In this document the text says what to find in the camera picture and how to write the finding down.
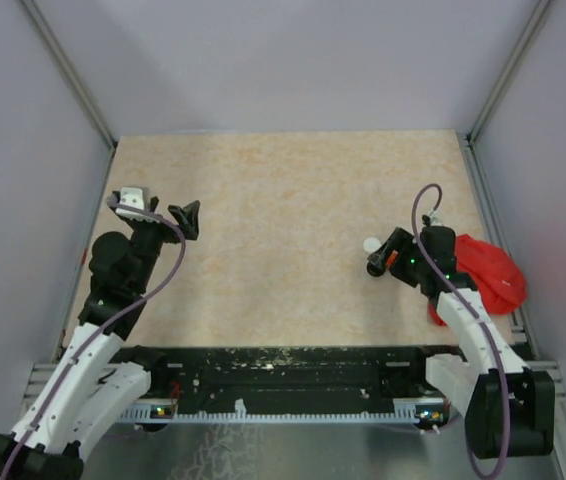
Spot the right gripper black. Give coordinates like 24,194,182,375
369,227,430,287

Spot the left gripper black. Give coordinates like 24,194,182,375
128,196,198,291

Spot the white earbud charging case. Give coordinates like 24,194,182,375
363,237,382,254

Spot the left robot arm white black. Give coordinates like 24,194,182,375
0,191,200,479

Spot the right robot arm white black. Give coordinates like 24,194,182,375
363,226,555,459

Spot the red cloth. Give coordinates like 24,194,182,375
455,234,527,316

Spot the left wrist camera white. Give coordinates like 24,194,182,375
106,186,155,222

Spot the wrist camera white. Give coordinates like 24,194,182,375
106,186,155,222
421,209,444,227

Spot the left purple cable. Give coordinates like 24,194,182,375
0,202,187,480

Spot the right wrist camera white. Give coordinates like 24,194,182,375
421,209,444,227

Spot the right aluminium frame post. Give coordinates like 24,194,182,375
465,0,557,146

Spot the aluminium frame post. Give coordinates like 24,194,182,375
17,0,117,151
465,0,557,146

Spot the white cable duct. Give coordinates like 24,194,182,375
116,399,447,425

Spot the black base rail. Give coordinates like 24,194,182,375
143,346,438,416

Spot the left aluminium frame post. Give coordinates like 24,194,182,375
17,0,117,151

